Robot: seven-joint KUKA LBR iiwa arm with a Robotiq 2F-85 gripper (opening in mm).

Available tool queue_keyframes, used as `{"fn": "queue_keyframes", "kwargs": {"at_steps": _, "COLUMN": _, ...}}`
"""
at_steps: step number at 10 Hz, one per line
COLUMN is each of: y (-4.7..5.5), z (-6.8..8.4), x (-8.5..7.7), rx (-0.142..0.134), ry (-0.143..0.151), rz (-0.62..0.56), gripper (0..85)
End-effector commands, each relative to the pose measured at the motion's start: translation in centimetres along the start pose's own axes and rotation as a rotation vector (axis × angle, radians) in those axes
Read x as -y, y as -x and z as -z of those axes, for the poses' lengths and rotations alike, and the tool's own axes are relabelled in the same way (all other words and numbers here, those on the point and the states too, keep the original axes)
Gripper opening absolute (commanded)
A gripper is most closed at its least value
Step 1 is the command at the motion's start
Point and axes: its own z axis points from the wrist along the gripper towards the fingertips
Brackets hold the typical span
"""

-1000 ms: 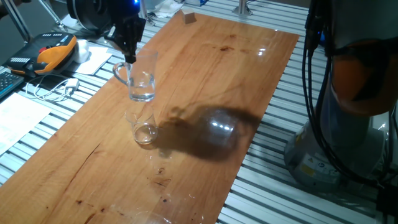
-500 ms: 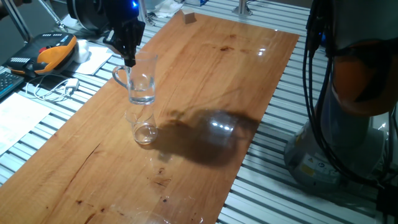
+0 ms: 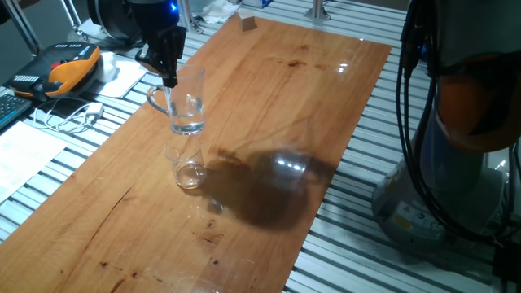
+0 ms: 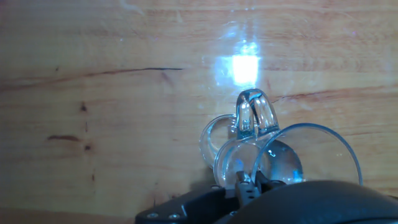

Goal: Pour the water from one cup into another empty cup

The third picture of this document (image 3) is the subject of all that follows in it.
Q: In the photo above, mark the white tissue wad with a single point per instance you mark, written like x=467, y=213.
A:
x=106, y=67

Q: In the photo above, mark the large white paper sheet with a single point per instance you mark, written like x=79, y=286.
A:
x=24, y=158

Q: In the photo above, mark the white crumpled tissue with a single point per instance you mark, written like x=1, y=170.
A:
x=217, y=10

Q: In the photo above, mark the black keyboard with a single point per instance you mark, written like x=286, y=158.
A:
x=12, y=108

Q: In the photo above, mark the small white paper sheet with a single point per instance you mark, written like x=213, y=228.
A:
x=122, y=79

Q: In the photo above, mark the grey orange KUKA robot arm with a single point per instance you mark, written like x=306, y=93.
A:
x=447, y=183

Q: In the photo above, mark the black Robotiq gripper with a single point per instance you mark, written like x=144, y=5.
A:
x=160, y=24

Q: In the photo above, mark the aluminium frame post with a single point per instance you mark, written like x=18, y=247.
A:
x=185, y=14
x=23, y=28

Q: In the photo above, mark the orange black teach pendant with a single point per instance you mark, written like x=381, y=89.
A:
x=69, y=69

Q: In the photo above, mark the white charger adapter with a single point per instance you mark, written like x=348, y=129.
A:
x=94, y=110

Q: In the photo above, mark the black round spool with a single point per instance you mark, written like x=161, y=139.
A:
x=114, y=18

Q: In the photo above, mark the aluminium post base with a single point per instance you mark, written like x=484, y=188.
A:
x=317, y=10

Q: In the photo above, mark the small wooden block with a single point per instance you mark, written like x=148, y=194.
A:
x=247, y=22

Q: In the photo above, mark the clear glass tumbler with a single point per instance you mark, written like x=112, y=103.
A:
x=189, y=175

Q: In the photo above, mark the wooden board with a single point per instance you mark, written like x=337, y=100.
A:
x=122, y=244

